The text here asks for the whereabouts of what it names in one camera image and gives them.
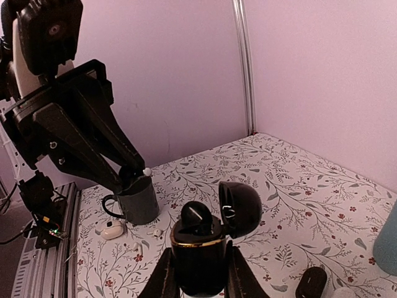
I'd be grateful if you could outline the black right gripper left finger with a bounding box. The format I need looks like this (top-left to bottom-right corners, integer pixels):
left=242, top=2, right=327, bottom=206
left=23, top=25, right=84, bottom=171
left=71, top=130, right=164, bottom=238
left=141, top=248, right=179, bottom=298

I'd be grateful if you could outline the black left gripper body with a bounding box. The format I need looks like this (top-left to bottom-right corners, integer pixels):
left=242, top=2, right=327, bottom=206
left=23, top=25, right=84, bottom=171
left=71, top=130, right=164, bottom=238
left=1, top=60, right=114, bottom=169

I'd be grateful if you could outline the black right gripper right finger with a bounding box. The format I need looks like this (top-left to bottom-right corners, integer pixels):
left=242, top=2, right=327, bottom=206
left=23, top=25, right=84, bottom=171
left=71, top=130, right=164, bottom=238
left=226, top=240, right=270, bottom=298

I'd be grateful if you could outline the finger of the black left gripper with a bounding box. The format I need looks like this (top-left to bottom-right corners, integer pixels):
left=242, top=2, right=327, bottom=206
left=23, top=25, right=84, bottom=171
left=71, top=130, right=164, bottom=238
left=32, top=103, right=122, bottom=194
left=61, top=83, right=145, bottom=169

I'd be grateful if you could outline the black gold-trimmed earbud charging case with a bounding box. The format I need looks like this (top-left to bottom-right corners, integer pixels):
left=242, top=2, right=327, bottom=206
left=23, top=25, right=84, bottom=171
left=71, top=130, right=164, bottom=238
left=171, top=181, right=262, bottom=297

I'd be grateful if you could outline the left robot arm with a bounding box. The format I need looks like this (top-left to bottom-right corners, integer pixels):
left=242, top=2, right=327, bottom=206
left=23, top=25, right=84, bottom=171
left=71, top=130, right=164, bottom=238
left=1, top=1, right=151, bottom=247

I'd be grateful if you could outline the black oval earbud case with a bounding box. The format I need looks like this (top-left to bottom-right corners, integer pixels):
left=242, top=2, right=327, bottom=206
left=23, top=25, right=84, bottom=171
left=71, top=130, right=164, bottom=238
left=295, top=266, right=328, bottom=298

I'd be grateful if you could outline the white square earbud case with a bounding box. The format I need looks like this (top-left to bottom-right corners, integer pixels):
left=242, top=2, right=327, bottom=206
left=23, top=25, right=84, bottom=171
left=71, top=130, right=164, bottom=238
left=95, top=220, right=125, bottom=240

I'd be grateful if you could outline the white oval earbud case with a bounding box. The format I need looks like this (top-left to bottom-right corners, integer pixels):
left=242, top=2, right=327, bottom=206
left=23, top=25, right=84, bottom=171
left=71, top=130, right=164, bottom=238
left=331, top=287, right=355, bottom=298

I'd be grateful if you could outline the tiny white earbud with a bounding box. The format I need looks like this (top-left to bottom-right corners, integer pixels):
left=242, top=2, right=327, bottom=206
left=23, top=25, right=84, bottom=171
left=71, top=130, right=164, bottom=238
left=133, top=242, right=143, bottom=255
left=147, top=228, right=164, bottom=238

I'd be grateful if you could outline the dark grey mug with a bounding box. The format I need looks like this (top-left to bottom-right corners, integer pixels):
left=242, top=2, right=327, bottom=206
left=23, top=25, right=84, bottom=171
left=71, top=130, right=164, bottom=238
left=102, top=176, right=159, bottom=225

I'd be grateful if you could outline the floral patterned table mat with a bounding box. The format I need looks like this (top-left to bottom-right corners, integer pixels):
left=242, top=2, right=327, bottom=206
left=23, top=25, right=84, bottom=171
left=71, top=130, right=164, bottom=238
left=72, top=133, right=396, bottom=297

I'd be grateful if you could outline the teal cylindrical vase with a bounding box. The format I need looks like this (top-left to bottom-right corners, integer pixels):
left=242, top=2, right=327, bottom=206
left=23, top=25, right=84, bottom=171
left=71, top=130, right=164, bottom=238
left=373, top=203, right=397, bottom=276

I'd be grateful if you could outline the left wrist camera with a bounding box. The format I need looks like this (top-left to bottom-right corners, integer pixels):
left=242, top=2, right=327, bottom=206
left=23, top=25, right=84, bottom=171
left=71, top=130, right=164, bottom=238
left=17, top=1, right=83, bottom=76

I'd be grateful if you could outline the front aluminium rail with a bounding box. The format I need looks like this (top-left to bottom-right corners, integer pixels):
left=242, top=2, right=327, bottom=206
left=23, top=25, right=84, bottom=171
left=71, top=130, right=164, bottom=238
left=11, top=183, right=81, bottom=297

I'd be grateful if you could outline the left rear aluminium frame post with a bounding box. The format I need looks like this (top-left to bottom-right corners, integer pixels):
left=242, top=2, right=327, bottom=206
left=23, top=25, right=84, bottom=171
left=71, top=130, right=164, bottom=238
left=232, top=0, right=256, bottom=135

